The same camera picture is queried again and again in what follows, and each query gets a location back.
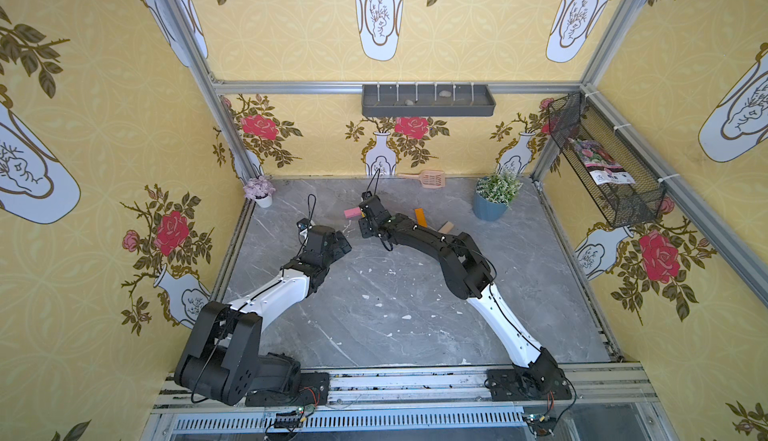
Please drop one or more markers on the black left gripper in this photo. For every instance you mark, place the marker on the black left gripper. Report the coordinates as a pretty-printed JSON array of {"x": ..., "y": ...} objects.
[{"x": 335, "y": 244}]

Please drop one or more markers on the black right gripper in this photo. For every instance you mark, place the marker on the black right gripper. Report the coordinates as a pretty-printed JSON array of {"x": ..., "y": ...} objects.
[{"x": 372, "y": 214}]

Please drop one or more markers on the pink wooden block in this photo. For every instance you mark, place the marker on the pink wooden block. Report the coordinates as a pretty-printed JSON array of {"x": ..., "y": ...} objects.
[{"x": 352, "y": 213}]

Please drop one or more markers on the orange wooden block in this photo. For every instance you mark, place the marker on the orange wooden block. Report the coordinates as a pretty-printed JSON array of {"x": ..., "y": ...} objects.
[{"x": 420, "y": 217}]

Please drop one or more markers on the natural wooden block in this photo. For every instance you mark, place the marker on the natural wooden block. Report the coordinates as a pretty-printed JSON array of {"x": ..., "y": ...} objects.
[{"x": 446, "y": 227}]

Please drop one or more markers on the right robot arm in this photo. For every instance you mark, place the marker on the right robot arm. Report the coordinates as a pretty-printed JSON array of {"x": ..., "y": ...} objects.
[{"x": 470, "y": 276}]

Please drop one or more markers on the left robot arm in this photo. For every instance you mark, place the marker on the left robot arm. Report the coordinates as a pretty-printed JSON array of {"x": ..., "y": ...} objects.
[{"x": 221, "y": 359}]

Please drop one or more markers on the pink plastic scoop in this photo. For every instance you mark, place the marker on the pink plastic scoop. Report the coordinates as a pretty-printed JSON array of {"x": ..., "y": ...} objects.
[{"x": 429, "y": 179}]

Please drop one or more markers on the small pink flower pot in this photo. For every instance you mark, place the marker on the small pink flower pot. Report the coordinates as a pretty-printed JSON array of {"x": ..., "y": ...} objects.
[{"x": 260, "y": 189}]

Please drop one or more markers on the blue plant pot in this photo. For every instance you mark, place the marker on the blue plant pot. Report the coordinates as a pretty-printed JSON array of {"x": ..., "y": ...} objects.
[{"x": 487, "y": 210}]

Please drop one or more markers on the green artificial plant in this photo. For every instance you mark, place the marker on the green artificial plant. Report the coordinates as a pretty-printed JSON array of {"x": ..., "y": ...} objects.
[{"x": 501, "y": 187}]

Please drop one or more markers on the printed packet in basket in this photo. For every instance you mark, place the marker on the printed packet in basket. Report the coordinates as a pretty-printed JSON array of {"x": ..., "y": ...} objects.
[{"x": 601, "y": 166}]

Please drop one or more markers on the grey wall shelf tray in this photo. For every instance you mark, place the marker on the grey wall shelf tray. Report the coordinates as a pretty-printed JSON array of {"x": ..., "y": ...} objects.
[{"x": 423, "y": 99}]

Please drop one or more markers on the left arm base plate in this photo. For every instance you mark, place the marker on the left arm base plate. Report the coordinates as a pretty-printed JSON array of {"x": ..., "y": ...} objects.
[{"x": 306, "y": 388}]

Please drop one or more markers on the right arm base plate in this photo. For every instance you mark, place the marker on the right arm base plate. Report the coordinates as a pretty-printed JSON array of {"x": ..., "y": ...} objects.
[{"x": 519, "y": 384}]

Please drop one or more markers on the black wire basket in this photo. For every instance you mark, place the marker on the black wire basket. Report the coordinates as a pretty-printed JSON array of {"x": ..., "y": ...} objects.
[{"x": 622, "y": 185}]

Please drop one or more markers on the aluminium front rail frame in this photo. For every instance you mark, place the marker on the aluminium front rail frame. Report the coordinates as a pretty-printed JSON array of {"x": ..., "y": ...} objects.
[{"x": 597, "y": 401}]

